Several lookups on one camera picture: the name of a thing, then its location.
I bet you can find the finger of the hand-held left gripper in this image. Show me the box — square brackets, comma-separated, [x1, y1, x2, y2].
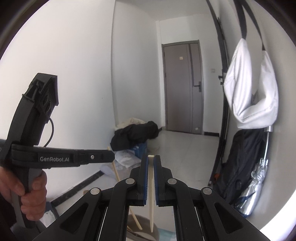
[77, 149, 115, 166]

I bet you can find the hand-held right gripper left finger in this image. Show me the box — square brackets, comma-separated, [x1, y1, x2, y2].
[32, 155, 149, 241]

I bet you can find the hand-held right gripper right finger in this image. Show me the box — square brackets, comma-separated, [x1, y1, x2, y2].
[154, 155, 271, 241]

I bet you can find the pale slender chopstick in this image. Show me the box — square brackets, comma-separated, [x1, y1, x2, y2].
[148, 155, 155, 233]
[107, 146, 143, 230]

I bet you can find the grey white utensil holder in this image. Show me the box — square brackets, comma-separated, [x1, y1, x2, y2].
[127, 214, 160, 241]

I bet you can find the white hanging shoulder bag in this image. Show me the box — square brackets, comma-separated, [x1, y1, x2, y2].
[223, 0, 279, 129]

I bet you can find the person's left hand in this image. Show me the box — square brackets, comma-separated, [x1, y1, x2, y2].
[0, 167, 48, 220]

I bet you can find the grey plastic parcel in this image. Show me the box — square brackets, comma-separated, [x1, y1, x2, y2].
[99, 163, 116, 179]

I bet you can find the white plastic parcel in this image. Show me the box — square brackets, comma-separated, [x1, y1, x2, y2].
[115, 149, 141, 168]

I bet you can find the blue cardboard box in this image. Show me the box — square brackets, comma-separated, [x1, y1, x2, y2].
[131, 142, 148, 160]

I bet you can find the white sack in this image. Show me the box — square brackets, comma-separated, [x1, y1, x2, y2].
[148, 138, 160, 156]

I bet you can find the black jacket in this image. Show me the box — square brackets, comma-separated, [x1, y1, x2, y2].
[110, 121, 160, 151]

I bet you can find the cream cloth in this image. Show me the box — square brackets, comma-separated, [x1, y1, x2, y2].
[117, 117, 146, 129]

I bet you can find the teal checked tablecloth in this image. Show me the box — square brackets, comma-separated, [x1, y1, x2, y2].
[159, 228, 176, 241]

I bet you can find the black framed side door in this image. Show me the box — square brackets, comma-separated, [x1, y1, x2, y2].
[207, 0, 232, 186]

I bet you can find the black backpack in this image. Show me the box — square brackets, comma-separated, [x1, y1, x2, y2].
[213, 128, 269, 205]

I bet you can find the grey entrance door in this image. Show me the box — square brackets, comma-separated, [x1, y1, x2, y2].
[161, 40, 204, 135]

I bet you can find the silver folded umbrella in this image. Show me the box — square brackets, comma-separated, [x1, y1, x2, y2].
[236, 126, 274, 217]

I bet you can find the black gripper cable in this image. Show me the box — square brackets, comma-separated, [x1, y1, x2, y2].
[44, 117, 56, 147]

